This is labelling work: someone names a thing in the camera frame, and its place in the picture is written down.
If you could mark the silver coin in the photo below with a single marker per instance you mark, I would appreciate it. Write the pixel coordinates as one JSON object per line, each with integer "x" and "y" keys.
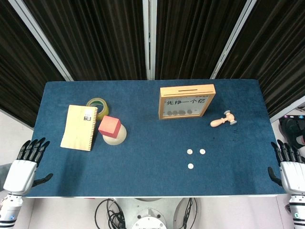
{"x": 190, "y": 166}
{"x": 189, "y": 151}
{"x": 202, "y": 151}

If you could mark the beige upturned bowl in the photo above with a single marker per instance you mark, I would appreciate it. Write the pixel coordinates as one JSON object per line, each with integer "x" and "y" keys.
{"x": 120, "y": 138}

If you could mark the right black-fingered robot hand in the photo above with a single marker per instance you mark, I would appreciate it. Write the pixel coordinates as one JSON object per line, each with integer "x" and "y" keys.
{"x": 293, "y": 176}

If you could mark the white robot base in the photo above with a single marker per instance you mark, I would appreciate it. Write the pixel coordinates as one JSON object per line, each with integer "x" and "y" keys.
{"x": 149, "y": 219}

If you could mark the black ribbed partition screen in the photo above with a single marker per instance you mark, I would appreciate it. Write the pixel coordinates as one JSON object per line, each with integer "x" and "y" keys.
{"x": 14, "y": 71}
{"x": 190, "y": 35}
{"x": 95, "y": 35}
{"x": 281, "y": 47}

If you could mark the beige spiral notebook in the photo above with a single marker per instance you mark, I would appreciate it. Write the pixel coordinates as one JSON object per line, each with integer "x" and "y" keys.
{"x": 77, "y": 128}

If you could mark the clear yellowish tape roll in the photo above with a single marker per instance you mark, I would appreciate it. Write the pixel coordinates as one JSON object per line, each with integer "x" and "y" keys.
{"x": 106, "y": 113}

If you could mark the left black-fingered robot hand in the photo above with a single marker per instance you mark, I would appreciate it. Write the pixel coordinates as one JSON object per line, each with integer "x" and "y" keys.
{"x": 20, "y": 174}

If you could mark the red cube block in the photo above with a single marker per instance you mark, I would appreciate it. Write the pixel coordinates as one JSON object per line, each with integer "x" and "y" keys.
{"x": 108, "y": 126}

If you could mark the blue velvet table cloth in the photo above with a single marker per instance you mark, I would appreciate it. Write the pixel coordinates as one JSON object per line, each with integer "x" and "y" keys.
{"x": 152, "y": 155}

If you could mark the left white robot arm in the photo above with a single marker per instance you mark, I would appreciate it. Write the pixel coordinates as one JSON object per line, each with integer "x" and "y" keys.
{"x": 9, "y": 210}

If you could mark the small wooden toy hammer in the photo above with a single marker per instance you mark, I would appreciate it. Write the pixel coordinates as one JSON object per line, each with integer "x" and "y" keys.
{"x": 218, "y": 122}

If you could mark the wooden frame money box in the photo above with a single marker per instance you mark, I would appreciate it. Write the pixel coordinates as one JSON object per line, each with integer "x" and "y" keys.
{"x": 186, "y": 91}

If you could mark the black shoe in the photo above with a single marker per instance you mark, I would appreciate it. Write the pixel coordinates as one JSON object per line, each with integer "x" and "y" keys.
{"x": 293, "y": 130}

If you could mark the black electronics box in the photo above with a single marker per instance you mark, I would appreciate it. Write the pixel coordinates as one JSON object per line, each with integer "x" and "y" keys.
{"x": 282, "y": 124}

